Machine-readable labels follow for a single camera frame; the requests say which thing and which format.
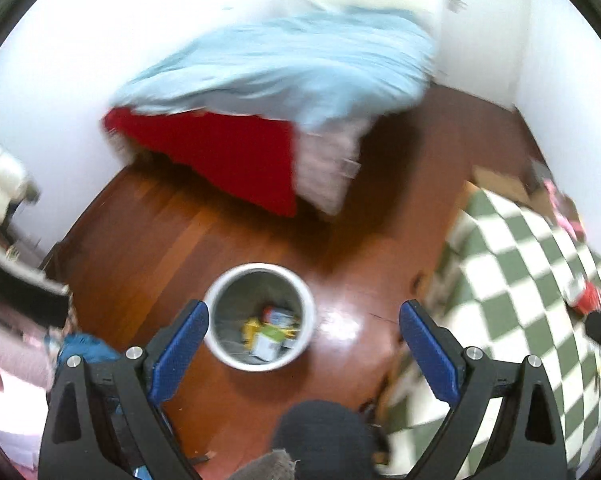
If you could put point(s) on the checkered pink grey mattress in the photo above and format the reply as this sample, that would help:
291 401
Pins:
325 163

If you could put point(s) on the brown cardboard box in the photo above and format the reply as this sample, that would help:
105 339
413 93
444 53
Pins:
530 190

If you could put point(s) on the black white cloth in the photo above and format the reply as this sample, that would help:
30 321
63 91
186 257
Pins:
32 294

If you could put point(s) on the green white checkered tablecloth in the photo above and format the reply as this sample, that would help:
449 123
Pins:
499 286

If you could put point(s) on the blue jacket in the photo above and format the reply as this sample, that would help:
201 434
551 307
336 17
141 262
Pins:
91 349

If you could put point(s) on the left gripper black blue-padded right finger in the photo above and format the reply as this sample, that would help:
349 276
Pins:
527 440

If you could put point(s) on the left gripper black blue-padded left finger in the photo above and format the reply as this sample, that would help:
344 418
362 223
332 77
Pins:
105 420

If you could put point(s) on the pink plush toy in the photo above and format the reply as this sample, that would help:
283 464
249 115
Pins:
561 210

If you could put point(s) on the red cola can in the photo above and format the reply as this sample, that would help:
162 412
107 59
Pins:
583 296

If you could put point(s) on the white round trash bin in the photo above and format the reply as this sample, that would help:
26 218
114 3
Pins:
308 326

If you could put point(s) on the grey fuzzy left slipper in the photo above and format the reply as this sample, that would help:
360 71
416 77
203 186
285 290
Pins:
275 465

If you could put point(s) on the green white cardboard box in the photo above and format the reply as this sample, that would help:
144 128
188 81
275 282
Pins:
267 343

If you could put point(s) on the yellow snack wrapper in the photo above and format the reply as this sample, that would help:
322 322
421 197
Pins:
253 326

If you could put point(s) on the light blue duvet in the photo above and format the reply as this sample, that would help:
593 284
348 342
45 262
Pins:
314 70

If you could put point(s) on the white green jacket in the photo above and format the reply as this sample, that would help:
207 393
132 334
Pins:
16 184

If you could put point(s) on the pink fuzzy garment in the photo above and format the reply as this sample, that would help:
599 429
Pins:
24 361

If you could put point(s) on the red bed sheet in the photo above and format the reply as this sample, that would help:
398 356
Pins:
247 157

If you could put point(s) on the grey bin liner bag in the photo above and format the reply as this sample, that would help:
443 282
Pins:
244 298

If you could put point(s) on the red blue printed packet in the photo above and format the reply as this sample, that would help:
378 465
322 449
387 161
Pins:
278 317

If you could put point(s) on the dark trouser leg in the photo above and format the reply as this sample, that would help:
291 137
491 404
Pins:
325 440

